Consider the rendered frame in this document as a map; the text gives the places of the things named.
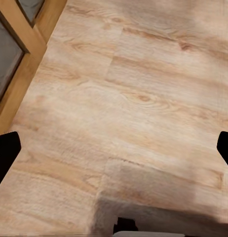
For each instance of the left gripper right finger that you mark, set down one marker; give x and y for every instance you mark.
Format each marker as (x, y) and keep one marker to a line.
(222, 145)

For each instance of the door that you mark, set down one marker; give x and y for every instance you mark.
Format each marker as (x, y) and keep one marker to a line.
(25, 29)

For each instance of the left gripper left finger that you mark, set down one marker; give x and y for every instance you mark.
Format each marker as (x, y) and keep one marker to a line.
(10, 147)

